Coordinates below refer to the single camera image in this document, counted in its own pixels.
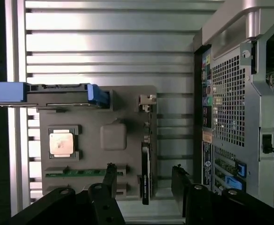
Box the green RAM stick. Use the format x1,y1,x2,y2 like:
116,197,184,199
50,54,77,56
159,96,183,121
45,168,124,177

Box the hard disk with blue carrier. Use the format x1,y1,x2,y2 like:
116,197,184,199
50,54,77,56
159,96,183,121
0,81,111,110

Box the open grey PC case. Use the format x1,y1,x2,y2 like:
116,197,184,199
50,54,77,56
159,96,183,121
192,0,274,209

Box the silver CPU chip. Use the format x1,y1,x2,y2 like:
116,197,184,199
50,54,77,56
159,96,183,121
48,133,74,159

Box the grey parts rack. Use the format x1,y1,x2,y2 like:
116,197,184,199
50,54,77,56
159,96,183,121
37,84,158,203

